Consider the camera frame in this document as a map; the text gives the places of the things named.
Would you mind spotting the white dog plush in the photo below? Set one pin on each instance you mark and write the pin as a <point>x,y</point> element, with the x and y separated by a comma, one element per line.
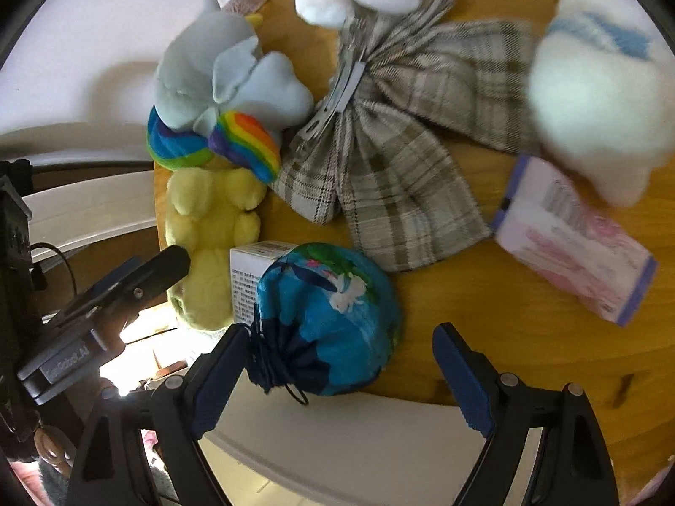
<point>601,89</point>

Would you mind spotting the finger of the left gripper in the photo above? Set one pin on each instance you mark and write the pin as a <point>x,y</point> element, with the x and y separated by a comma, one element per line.
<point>133,292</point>
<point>110,279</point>

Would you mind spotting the pink tissue packet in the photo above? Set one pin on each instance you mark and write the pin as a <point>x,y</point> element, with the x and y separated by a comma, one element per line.
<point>545,225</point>

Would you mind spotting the plaid fabric bow clip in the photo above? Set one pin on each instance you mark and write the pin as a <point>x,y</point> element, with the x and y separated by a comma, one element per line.
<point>371,152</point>

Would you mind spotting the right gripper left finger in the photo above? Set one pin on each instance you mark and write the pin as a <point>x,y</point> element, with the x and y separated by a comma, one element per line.
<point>184,408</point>

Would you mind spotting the white curved fan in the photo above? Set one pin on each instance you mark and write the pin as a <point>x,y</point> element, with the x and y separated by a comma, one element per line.
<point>75,215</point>

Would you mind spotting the blue rainbow pony plush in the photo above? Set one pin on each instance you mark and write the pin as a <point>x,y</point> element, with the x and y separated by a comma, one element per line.
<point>217,94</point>

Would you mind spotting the white printed carton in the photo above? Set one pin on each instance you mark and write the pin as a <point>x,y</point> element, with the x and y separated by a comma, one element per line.
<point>247,265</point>

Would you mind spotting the blue floral drawstring pouch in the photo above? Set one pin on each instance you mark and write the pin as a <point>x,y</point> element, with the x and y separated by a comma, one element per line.
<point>326,322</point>

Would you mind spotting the yellow plush toy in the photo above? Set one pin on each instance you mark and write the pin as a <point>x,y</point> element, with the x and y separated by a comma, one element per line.
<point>210,211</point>

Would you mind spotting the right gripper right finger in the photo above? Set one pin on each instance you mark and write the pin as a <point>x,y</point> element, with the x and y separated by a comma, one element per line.
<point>488,408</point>

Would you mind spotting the white plastic tray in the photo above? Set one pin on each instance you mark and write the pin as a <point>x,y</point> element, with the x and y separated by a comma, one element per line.
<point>355,449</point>

